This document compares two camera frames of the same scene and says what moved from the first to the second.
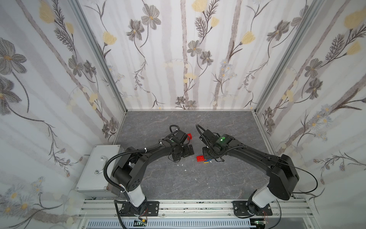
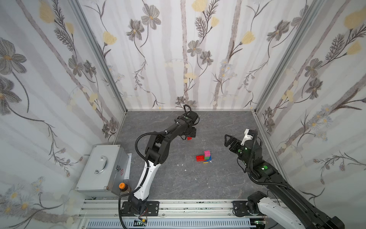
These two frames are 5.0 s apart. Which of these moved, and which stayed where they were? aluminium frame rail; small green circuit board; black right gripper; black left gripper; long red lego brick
Moved: black left gripper; black right gripper
Stayed: small green circuit board; aluminium frame rail; long red lego brick
